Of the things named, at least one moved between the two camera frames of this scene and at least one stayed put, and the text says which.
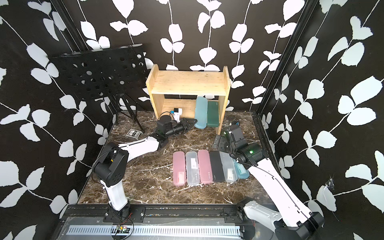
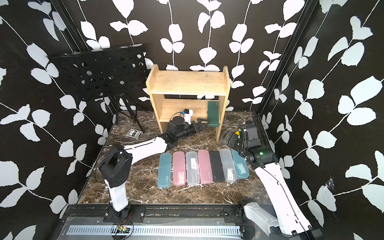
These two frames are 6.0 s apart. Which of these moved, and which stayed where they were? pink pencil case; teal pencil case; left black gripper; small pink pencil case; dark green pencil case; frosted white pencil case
Moved: teal pencil case; left black gripper
Stayed: dark green pencil case; small pink pencil case; frosted white pencil case; pink pencil case
